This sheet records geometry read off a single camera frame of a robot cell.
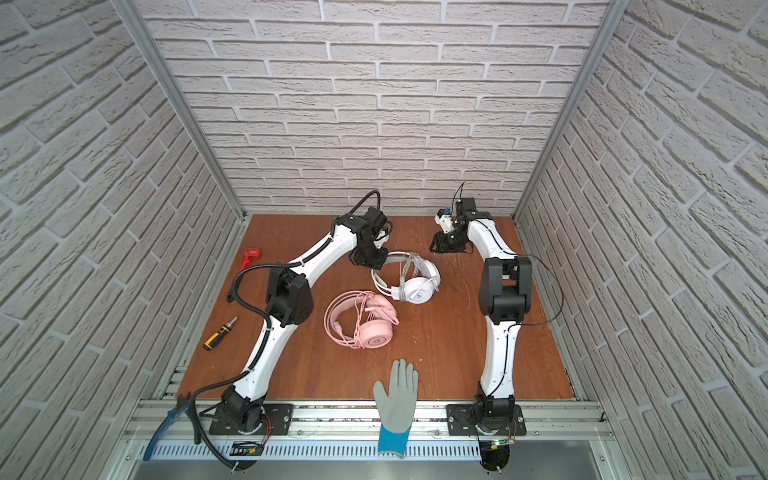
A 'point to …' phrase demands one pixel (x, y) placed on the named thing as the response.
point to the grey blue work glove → (397, 409)
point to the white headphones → (424, 296)
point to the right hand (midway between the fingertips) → (438, 244)
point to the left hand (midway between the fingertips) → (384, 262)
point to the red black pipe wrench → (248, 256)
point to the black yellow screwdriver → (215, 339)
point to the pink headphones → (375, 319)
